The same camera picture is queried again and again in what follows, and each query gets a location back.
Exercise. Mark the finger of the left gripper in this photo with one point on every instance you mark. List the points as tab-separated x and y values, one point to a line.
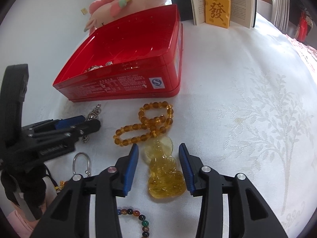
79	130
51	125

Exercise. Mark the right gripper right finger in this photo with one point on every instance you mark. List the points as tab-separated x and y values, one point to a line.
249	213

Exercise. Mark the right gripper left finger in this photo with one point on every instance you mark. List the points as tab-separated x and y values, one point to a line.
68	214

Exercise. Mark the black braided cord gold charm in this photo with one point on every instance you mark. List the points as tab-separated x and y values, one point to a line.
58	187

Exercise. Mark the thin silver bangle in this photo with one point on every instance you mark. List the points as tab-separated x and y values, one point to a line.
88	169

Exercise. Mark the silver wristwatch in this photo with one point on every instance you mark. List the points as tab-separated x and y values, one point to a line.
91	68

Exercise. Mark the red tin box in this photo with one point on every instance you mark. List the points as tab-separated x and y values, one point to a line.
146	51

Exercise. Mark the white embroidered bedspread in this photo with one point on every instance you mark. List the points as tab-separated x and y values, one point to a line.
247	102

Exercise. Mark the pink unicorn plush toy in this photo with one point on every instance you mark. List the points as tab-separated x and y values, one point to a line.
103	12

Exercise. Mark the yellow fortune block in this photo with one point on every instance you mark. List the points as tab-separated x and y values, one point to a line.
217	13

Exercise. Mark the coat rack with clothes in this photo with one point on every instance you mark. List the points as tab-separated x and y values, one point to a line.
300	16

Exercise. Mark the yellow wall switch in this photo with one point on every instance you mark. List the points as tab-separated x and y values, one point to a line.
84	11

